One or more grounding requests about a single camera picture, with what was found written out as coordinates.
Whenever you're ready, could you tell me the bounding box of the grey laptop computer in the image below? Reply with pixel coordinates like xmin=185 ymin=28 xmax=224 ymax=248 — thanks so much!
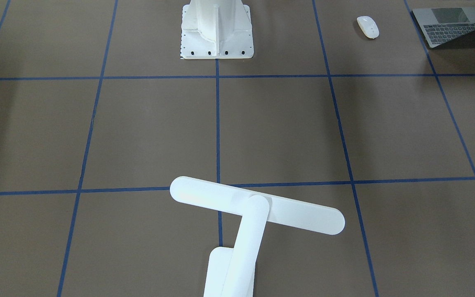
xmin=411 ymin=7 xmax=475 ymax=50

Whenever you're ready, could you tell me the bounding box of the white desk lamp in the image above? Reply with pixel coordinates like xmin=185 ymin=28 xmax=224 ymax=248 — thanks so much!
xmin=169 ymin=176 xmax=346 ymax=297

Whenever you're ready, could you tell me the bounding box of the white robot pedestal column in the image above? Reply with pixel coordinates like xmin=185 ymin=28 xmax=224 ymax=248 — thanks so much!
xmin=180 ymin=0 xmax=254 ymax=59

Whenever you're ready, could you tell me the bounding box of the white wireless mouse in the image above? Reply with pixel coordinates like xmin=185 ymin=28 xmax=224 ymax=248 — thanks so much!
xmin=356 ymin=16 xmax=380 ymax=39

